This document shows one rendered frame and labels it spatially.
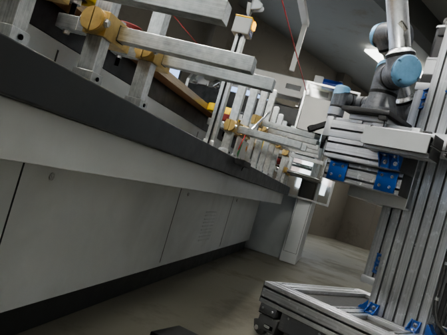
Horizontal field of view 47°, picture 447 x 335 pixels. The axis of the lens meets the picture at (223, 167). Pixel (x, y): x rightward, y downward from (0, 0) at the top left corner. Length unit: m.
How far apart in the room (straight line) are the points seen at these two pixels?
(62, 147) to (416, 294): 1.58
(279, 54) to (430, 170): 7.24
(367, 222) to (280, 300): 9.55
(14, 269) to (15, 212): 0.17
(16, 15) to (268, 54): 8.34
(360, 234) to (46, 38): 10.74
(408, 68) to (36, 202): 1.44
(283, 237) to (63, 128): 4.21
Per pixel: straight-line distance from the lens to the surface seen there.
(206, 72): 1.27
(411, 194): 2.26
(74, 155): 1.10
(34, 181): 1.38
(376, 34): 2.69
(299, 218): 4.96
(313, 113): 5.02
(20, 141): 0.94
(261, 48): 8.95
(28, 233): 1.43
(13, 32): 0.84
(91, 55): 1.05
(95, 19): 1.04
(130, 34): 1.08
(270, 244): 5.13
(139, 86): 1.27
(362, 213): 11.74
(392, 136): 2.00
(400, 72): 2.11
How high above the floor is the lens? 0.59
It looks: 1 degrees up
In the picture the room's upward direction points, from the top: 16 degrees clockwise
